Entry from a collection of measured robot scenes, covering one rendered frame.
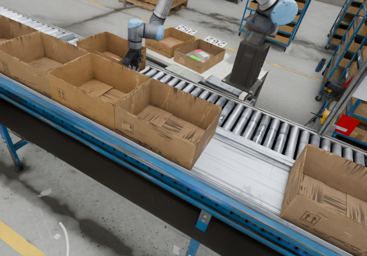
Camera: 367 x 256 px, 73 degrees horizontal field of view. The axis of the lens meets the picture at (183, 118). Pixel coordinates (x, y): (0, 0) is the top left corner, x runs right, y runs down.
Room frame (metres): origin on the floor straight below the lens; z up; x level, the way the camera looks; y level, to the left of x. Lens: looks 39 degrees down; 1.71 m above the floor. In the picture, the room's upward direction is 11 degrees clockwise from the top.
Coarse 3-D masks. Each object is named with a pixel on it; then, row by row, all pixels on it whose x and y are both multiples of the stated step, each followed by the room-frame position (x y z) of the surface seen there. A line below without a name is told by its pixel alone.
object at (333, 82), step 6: (330, 78) 1.39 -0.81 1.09; (324, 84) 1.36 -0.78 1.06; (330, 84) 1.34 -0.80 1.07; (336, 84) 1.34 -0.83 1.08; (342, 84) 1.34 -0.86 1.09; (330, 90) 1.36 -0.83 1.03; (336, 90) 1.33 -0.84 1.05; (342, 90) 1.32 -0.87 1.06; (330, 96) 1.34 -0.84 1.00; (336, 96) 1.33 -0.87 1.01
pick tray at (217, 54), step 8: (200, 40) 2.22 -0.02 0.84; (184, 48) 2.02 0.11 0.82; (192, 48) 2.14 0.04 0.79; (200, 48) 2.21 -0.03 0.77; (208, 48) 2.17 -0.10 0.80; (216, 48) 2.14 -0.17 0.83; (176, 56) 1.88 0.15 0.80; (184, 56) 1.85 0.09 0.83; (216, 56) 1.94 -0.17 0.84; (184, 64) 1.84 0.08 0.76; (192, 64) 1.80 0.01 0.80; (200, 64) 1.77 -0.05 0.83; (208, 64) 1.84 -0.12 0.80; (200, 72) 1.76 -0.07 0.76
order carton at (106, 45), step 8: (104, 32) 1.82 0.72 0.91; (80, 40) 1.61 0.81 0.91; (88, 40) 1.68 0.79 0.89; (96, 40) 1.74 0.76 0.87; (104, 40) 1.82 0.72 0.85; (112, 40) 1.82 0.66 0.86; (120, 40) 1.78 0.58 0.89; (88, 48) 1.53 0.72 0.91; (96, 48) 1.74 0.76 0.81; (104, 48) 1.81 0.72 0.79; (112, 48) 1.82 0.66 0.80; (120, 48) 1.78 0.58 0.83; (128, 48) 1.75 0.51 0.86; (144, 48) 1.69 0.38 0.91; (104, 56) 1.47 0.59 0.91; (112, 56) 1.76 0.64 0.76; (120, 56) 1.78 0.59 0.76; (144, 56) 1.67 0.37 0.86; (144, 64) 1.67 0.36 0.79
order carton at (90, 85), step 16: (64, 64) 1.05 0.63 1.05; (80, 64) 1.14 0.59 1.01; (96, 64) 1.21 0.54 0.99; (112, 64) 1.17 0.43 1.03; (64, 80) 1.03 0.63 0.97; (80, 80) 1.13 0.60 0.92; (96, 80) 1.20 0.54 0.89; (112, 80) 1.17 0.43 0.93; (128, 80) 1.13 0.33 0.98; (144, 80) 1.09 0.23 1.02; (64, 96) 0.92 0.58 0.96; (80, 96) 0.88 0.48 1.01; (96, 96) 0.85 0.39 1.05; (112, 96) 1.09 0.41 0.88; (80, 112) 0.89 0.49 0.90; (96, 112) 0.85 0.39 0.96; (112, 112) 0.82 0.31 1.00; (112, 128) 0.82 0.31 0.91
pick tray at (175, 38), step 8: (168, 32) 2.34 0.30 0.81; (176, 32) 2.35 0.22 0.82; (184, 32) 2.31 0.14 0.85; (152, 40) 2.01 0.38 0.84; (160, 40) 2.23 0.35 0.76; (168, 40) 2.27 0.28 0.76; (176, 40) 2.30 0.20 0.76; (184, 40) 2.30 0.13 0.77; (192, 40) 2.21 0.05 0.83; (152, 48) 2.01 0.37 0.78; (160, 48) 1.97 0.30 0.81; (168, 48) 1.93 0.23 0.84; (176, 48) 1.99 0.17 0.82; (168, 56) 1.93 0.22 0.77
